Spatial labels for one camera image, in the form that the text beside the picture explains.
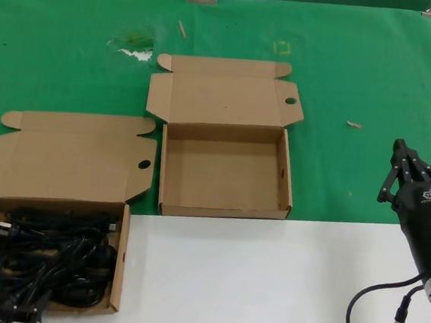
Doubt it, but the open brown cardboard box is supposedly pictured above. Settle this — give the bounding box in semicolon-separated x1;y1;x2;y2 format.
135;49;310;229

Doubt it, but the green cloth mat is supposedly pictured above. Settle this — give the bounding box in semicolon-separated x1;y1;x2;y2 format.
0;0;431;254

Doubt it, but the cardboard box holding cords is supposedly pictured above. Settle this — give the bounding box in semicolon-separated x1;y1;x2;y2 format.
0;103;161;321

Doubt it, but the yellow square marking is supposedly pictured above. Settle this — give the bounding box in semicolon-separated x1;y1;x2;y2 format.
271;40;293;57

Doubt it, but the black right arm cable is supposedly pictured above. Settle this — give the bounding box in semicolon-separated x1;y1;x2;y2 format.
344;266;429;323

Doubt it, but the tangled black power cords pile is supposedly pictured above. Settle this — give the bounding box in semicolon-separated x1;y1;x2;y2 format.
0;201;122;312

